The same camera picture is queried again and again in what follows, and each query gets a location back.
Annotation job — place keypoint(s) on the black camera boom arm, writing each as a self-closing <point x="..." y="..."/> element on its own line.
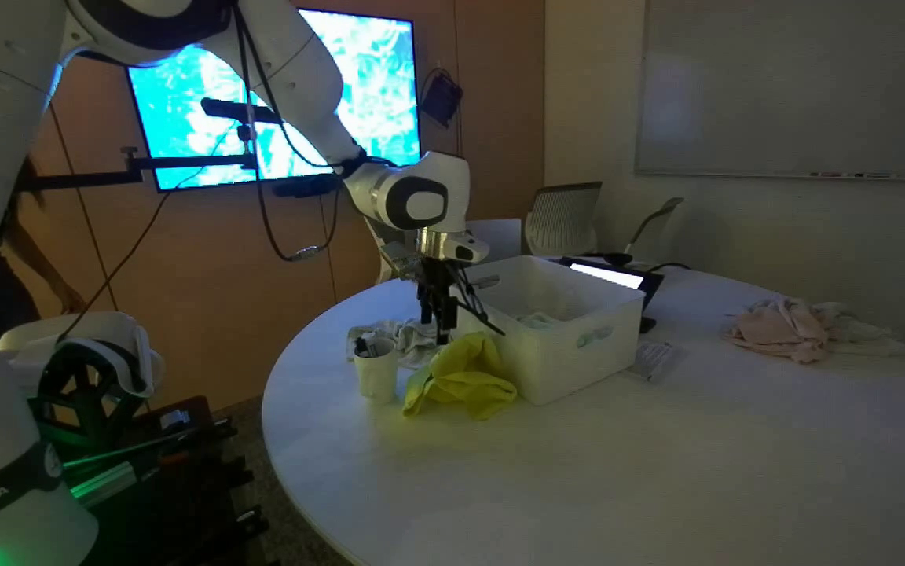
<point x="85" y="176"/>

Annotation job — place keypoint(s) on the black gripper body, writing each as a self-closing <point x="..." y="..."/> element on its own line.
<point x="439" y="282"/>

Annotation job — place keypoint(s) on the wall television screen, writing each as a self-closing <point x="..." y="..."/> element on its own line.
<point x="367" y="96"/>

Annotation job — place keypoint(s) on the pale white cloth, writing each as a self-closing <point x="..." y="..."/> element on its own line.
<point x="866" y="327"/>

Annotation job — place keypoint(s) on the white cup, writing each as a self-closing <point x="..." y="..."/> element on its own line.
<point x="376" y="374"/>

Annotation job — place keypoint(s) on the black wall device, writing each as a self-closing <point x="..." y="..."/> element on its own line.
<point x="444" y="96"/>

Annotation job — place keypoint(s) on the white plastic basket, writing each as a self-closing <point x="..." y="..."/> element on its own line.
<point x="565" y="335"/>

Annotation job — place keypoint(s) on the pink cloth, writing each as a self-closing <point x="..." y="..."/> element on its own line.
<point x="782" y="330"/>

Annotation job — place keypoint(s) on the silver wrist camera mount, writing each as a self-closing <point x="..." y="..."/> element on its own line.
<point x="452" y="245"/>

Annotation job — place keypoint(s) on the wall whiteboard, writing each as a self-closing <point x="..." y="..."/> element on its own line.
<point x="799" y="88"/>

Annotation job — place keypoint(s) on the bright yellow cloth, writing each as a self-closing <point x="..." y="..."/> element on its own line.
<point x="462" y="379"/>

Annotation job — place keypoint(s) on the grey mesh office chair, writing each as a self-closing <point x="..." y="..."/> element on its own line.
<point x="562" y="222"/>

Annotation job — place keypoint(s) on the white waffle towel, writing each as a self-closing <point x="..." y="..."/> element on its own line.
<point x="360" y="335"/>

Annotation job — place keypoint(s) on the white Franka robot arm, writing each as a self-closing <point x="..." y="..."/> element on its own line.
<point x="295" y="63"/>

